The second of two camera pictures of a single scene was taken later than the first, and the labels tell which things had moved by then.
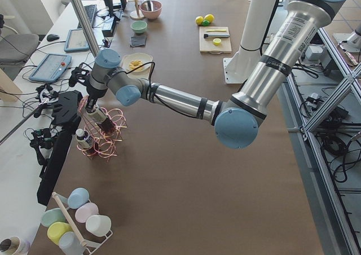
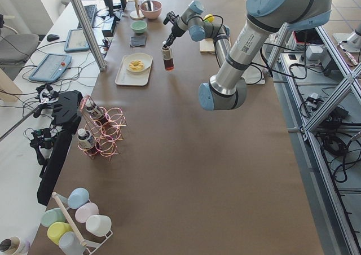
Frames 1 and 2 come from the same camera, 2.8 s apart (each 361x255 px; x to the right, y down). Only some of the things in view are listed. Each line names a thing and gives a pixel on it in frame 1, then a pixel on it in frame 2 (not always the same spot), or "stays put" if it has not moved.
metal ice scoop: [149, 5] stays put
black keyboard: [91, 11] stays put
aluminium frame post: [82, 17] stays put
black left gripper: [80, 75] → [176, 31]
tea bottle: [101, 119] → [168, 61]
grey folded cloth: [137, 40] stays put
